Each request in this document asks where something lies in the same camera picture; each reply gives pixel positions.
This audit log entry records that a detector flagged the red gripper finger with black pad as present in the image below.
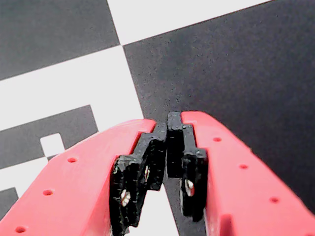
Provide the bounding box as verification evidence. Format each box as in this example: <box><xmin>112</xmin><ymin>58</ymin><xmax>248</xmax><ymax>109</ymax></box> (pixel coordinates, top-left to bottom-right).
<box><xmin>166</xmin><ymin>111</ymin><xmax>315</xmax><ymax>236</ymax></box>
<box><xmin>0</xmin><ymin>118</ymin><xmax>168</xmax><ymax>236</ymax></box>

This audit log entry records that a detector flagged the black white marker checkerboard mat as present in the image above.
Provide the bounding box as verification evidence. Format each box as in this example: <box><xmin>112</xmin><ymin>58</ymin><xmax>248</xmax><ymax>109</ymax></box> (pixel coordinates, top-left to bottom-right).
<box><xmin>0</xmin><ymin>0</ymin><xmax>315</xmax><ymax>236</ymax></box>

